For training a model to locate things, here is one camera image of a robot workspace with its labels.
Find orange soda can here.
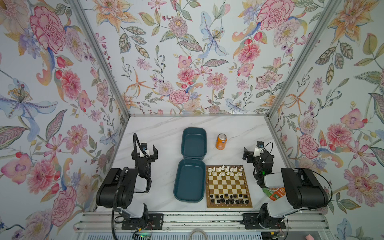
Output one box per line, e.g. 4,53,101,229
216,133,227,150

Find aluminium mounting rail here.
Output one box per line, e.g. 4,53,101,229
73,211,331,233

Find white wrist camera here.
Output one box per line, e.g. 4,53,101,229
140,143,149,157
253,141,265,157

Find green snack packet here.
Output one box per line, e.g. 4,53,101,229
263,188,286,201

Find teal plastic tray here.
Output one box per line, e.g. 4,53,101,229
181,128,207,160
174,159,206,203

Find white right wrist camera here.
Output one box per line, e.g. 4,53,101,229
253,141,265,157

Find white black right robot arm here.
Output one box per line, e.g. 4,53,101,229
243,147,332,230

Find wooden chess board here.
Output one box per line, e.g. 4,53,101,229
206,165,253,209

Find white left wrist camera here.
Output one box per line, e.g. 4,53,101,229
140,143,149,157

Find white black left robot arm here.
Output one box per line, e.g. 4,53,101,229
96,143,158,230

